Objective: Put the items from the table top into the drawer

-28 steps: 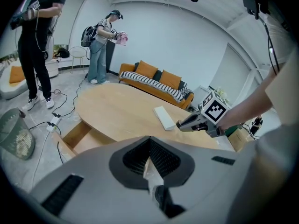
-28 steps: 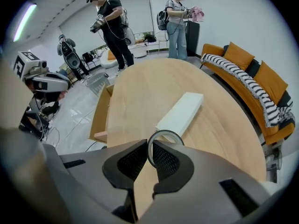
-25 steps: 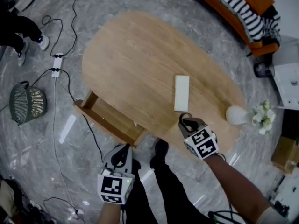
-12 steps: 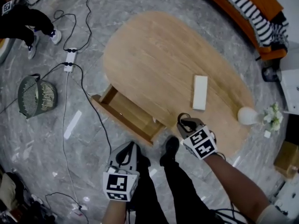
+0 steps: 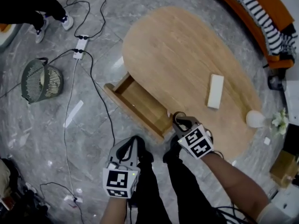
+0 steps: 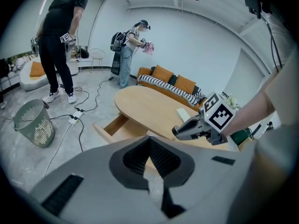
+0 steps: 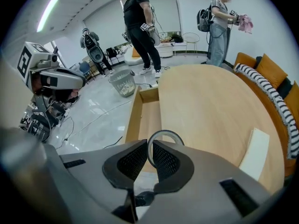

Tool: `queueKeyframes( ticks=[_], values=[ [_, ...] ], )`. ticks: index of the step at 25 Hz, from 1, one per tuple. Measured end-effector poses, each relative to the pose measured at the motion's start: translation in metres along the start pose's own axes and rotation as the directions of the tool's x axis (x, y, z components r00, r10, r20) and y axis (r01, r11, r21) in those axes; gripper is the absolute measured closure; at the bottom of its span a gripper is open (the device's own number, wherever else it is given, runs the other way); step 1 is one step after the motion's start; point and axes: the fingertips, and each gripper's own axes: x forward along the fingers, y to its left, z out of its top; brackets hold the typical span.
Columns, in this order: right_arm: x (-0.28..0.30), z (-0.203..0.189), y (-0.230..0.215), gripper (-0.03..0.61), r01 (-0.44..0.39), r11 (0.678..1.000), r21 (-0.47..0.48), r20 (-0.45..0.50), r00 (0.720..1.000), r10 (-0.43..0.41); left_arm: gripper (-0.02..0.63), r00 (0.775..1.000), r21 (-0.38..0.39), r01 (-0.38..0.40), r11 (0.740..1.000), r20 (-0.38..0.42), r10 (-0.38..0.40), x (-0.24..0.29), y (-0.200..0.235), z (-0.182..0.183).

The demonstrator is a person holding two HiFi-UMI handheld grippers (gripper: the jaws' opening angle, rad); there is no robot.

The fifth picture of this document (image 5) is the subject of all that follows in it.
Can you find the white vanity cabinet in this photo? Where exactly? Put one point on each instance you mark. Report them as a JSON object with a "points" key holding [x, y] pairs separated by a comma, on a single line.
{"points": [[293, 97]]}

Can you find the orange sofa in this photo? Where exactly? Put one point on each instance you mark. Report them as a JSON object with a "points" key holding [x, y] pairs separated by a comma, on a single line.
{"points": [[238, 13]]}

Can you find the dark cabinet white top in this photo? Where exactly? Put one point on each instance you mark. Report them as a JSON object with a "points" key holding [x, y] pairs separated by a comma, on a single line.
{"points": [[293, 136]]}

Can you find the green slatted basket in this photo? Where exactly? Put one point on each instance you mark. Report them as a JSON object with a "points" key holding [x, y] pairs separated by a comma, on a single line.
{"points": [[39, 80]]}

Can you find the white paper sheet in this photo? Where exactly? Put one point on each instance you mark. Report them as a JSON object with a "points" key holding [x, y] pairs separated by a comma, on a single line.
{"points": [[267, 140]]}

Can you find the person's white shirt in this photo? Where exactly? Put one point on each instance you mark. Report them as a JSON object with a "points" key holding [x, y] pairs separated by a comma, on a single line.
{"points": [[275, 214]]}

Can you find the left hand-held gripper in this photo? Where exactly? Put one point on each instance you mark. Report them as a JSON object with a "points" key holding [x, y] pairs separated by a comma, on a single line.
{"points": [[116, 181]]}

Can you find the black white striped blanket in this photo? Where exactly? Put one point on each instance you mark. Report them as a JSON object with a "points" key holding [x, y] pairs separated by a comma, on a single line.
{"points": [[268, 24]]}

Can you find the wooden coffee table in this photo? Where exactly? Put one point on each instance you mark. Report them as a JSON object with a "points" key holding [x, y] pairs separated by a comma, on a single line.
{"points": [[175, 55]]}

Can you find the person's left black shoe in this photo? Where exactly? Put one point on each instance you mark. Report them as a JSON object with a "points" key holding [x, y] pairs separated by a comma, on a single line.
{"points": [[146, 153]]}

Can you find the person's right forearm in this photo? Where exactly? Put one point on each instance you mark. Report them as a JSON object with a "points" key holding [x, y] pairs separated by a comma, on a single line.
{"points": [[233, 183]]}

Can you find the person's black shoe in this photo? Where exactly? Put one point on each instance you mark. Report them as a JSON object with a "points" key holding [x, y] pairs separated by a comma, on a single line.
{"points": [[171, 151], [146, 153]]}

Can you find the orange cushion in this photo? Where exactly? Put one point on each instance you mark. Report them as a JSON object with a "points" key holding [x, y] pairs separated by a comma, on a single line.
{"points": [[275, 8]]}

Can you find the white power strip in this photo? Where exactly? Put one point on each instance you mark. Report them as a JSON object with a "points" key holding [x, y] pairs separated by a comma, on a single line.
{"points": [[80, 46]]}

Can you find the person's left forearm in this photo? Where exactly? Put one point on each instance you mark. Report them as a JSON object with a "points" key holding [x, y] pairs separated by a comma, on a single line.
{"points": [[114, 211]]}

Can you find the wooden drawer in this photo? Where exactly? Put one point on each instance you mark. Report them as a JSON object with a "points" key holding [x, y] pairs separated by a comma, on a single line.
{"points": [[137, 101]]}

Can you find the beige round armchair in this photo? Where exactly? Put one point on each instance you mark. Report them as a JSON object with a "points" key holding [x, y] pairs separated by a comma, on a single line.
{"points": [[7, 38]]}

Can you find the white rectangular box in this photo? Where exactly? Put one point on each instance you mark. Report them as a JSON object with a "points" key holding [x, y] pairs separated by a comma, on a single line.
{"points": [[215, 91]]}

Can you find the cardboard box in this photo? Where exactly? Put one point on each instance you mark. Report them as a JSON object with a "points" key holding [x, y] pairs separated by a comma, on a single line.
{"points": [[283, 169]]}

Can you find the orange square pillow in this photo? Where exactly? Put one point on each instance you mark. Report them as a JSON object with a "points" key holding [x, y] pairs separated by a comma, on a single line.
{"points": [[4, 27]]}

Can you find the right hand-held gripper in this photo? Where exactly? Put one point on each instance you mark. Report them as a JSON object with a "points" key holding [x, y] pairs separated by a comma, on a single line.
{"points": [[196, 141]]}

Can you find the white vase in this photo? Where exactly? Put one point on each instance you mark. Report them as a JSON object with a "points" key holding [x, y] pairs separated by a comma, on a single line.
{"points": [[255, 119]]}

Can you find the person's black trousers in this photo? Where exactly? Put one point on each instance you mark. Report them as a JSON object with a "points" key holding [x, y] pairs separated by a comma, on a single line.
{"points": [[158, 190]]}

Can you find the person's right black shoe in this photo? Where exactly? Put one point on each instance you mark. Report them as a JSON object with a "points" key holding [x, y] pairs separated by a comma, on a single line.
{"points": [[171, 151]]}

